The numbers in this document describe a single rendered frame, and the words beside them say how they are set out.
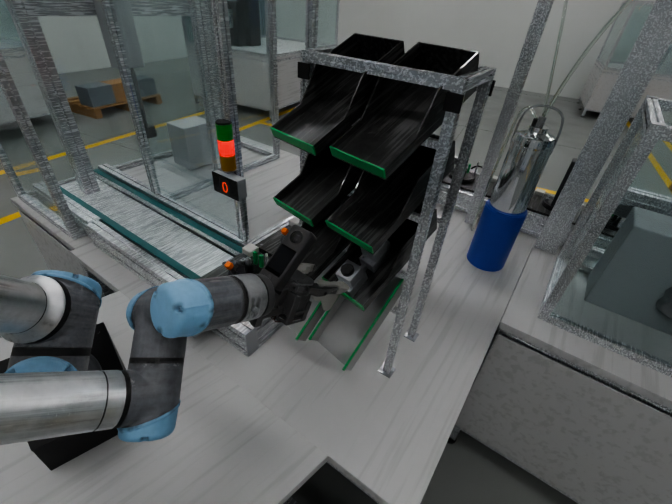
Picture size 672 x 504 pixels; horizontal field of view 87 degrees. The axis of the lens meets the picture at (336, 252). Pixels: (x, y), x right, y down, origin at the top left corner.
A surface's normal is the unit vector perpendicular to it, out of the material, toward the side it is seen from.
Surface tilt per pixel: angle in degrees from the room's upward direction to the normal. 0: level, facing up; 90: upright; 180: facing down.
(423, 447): 0
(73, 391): 42
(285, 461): 0
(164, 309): 65
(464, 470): 0
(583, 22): 90
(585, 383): 90
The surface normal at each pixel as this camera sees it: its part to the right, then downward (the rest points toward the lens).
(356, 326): -0.45, -0.29
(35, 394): 0.72, -0.55
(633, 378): 0.07, -0.80
